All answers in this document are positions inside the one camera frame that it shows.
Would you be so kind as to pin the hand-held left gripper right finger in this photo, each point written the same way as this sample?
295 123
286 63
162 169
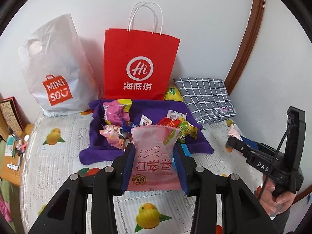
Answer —
182 173

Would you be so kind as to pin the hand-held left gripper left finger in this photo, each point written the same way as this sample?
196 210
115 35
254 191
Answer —
128 168

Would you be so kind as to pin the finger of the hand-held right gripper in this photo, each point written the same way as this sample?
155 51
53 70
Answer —
238 145
249 141

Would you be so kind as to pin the light pink peach snack packet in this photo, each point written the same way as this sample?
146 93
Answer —
153 160

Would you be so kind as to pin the purple towel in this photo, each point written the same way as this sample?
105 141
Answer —
102 151

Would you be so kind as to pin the pink bear print snack packet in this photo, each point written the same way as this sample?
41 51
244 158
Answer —
113 132

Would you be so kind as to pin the small blue snack packet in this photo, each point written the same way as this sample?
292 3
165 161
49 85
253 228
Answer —
125 127

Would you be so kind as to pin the large pink yellow snack packet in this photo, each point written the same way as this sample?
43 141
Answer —
115 113

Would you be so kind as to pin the person's right forearm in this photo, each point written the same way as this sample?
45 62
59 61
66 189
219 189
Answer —
280 221

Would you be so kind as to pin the person's right hand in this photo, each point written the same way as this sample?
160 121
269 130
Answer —
270 197

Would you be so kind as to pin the small white snack packet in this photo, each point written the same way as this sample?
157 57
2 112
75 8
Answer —
145 120

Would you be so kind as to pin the grey checked folded cloth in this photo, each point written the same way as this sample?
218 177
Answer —
204 97

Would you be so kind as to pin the white green snack packet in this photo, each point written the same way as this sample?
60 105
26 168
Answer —
174 114

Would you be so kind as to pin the fruit print tablecloth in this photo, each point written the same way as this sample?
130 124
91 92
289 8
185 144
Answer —
61 175

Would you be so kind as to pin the yellow green packet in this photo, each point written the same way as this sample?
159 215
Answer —
173 93

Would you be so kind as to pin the small white bottle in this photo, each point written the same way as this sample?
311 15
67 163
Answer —
26 138

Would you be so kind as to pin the wooden nightstand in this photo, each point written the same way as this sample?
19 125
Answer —
13 175

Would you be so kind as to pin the thin white tube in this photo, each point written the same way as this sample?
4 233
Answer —
12 167

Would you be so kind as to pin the red paper bag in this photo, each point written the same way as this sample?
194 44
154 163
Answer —
136 48

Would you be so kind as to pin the green blanket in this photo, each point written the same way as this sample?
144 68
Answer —
7 199

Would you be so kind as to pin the brown patterned book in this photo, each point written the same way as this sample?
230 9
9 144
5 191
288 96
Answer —
11 117

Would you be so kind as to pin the white plastic shopping bag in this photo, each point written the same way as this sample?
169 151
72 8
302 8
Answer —
56 53

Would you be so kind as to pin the brown wooden door frame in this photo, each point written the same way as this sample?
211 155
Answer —
253 29

